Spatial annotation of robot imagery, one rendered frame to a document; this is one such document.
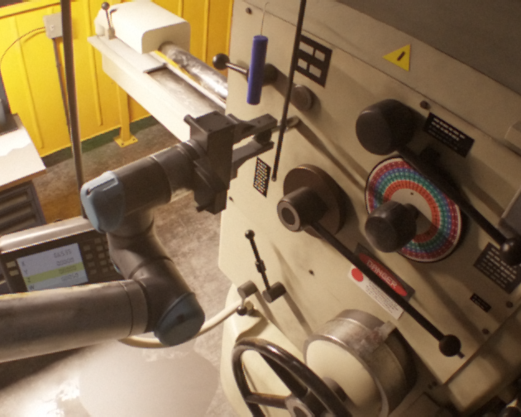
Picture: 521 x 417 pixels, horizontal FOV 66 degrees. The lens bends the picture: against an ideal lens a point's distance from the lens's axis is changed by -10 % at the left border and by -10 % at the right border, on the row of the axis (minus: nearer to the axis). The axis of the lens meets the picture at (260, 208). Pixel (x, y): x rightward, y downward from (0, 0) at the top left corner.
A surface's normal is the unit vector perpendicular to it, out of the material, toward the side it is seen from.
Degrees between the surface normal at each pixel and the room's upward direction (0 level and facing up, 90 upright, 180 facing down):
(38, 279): 70
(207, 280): 0
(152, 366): 0
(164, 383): 0
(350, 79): 90
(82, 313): 40
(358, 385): 65
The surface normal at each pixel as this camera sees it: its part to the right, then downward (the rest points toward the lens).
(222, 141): 0.65, 0.58
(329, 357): -0.80, -0.11
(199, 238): 0.11, -0.71
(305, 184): -0.75, 0.40
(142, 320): 0.68, 0.24
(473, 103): -0.45, -0.22
